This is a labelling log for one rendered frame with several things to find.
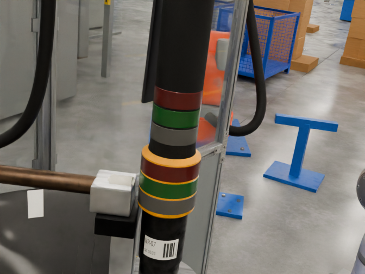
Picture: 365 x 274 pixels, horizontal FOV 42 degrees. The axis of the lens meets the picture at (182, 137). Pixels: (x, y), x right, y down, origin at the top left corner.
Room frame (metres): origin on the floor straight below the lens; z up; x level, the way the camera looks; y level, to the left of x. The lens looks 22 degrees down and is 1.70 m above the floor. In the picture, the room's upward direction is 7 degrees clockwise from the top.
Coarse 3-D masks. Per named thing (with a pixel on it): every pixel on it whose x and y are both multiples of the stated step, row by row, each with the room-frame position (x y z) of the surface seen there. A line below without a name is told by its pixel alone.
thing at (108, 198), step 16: (96, 176) 0.32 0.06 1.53; (96, 192) 0.30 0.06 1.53; (112, 192) 0.30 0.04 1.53; (128, 192) 0.30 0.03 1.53; (96, 208) 0.30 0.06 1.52; (112, 208) 0.30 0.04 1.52; (128, 208) 0.30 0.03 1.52; (96, 224) 0.29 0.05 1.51; (112, 224) 0.29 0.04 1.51; (128, 224) 0.29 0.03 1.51; (112, 240) 0.30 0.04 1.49; (128, 240) 0.30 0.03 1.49; (112, 256) 0.30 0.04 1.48; (128, 256) 0.30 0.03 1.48; (112, 272) 0.30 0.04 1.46; (128, 272) 0.30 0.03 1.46; (192, 272) 0.33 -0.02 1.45
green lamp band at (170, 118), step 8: (152, 112) 0.31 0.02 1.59; (160, 112) 0.30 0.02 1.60; (168, 112) 0.30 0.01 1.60; (176, 112) 0.30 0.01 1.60; (184, 112) 0.30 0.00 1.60; (192, 112) 0.30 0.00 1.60; (160, 120) 0.30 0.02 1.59; (168, 120) 0.30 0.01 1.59; (176, 120) 0.30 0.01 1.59; (184, 120) 0.30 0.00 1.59; (192, 120) 0.30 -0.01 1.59
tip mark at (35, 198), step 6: (30, 192) 0.46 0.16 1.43; (36, 192) 0.46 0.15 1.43; (42, 192) 0.47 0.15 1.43; (30, 198) 0.46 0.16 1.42; (36, 198) 0.46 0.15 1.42; (42, 198) 0.46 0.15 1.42; (30, 204) 0.45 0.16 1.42; (36, 204) 0.45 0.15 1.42; (42, 204) 0.45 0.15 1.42; (30, 210) 0.45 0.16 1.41; (36, 210) 0.45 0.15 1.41; (42, 210) 0.45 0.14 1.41; (30, 216) 0.44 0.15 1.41; (36, 216) 0.44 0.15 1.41
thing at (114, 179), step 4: (112, 176) 0.31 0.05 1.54; (116, 176) 0.31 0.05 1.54; (120, 176) 0.32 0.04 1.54; (124, 176) 0.32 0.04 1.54; (128, 176) 0.32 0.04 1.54; (108, 180) 0.31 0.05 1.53; (112, 180) 0.31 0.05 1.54; (116, 180) 0.31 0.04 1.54; (120, 180) 0.31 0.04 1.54; (124, 180) 0.31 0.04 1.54; (128, 180) 0.31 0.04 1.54; (132, 180) 0.31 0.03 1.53; (120, 184) 0.31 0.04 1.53; (124, 184) 0.31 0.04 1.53; (128, 184) 0.31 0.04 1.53
